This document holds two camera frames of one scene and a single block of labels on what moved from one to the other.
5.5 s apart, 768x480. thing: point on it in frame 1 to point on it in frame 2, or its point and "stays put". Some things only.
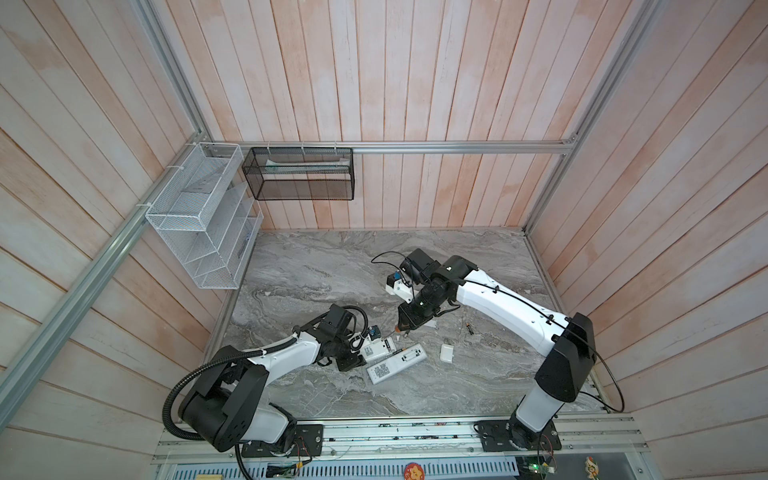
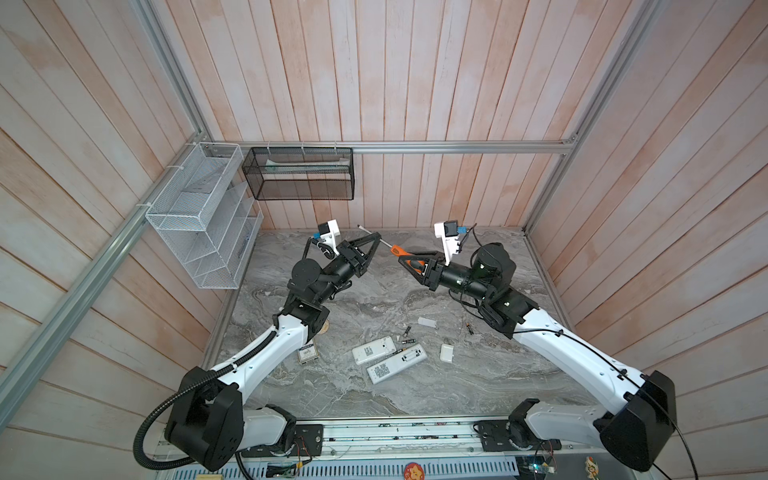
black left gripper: (351, 362) to (350, 254)
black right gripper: (408, 320) to (434, 262)
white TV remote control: (396, 363) stays put
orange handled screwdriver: (396, 330) to (412, 264)
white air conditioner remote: (377, 349) stays put
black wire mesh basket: (301, 173) stays put
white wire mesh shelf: (205, 221) stays put
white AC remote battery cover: (447, 353) stays put
